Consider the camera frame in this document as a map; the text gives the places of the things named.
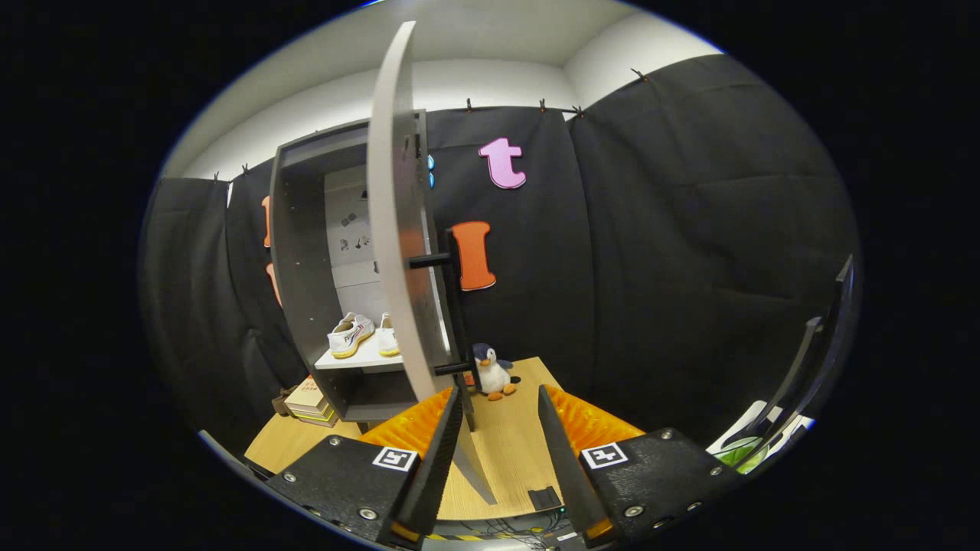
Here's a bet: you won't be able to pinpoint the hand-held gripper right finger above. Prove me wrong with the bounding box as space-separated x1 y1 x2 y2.
537 384 747 546

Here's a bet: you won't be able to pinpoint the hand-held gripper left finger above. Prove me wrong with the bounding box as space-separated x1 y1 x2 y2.
264 383 466 548

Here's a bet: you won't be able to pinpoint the white canvas shoe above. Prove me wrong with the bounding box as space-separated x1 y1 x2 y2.
328 311 376 359
377 312 401 357

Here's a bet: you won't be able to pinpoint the black door handle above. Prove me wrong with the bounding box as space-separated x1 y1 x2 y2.
408 228 479 433

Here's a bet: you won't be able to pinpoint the beige shoe cabinet door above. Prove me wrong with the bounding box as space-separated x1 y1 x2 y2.
366 21 498 506

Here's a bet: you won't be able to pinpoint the grey shoe cabinet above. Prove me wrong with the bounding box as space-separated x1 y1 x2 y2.
268 109 452 424

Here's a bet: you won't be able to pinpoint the penguin plush toy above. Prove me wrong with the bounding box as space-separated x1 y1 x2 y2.
471 342 521 402

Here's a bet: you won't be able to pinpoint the yellow edged book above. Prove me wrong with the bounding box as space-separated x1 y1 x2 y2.
289 402 339 428

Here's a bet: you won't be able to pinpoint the tan cover book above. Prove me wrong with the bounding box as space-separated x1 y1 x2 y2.
283 375 328 414

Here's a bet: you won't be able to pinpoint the white side table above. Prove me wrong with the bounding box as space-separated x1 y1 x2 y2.
704 399 816 460

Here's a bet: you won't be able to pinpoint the black backdrop cloth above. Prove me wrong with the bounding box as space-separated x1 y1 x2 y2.
138 54 862 452

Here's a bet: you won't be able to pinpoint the black stand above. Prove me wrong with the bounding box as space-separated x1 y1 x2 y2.
720 255 856 468

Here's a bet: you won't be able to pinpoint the black cables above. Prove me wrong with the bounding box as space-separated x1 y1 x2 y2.
436 513 583 548

